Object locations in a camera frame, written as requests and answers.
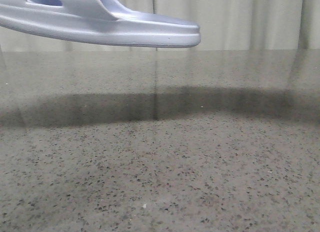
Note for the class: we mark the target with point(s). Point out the light blue slipper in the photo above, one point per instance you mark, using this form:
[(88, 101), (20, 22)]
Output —
[(104, 22)]

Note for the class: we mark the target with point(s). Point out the white pleated curtain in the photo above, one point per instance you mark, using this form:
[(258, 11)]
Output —
[(224, 25)]

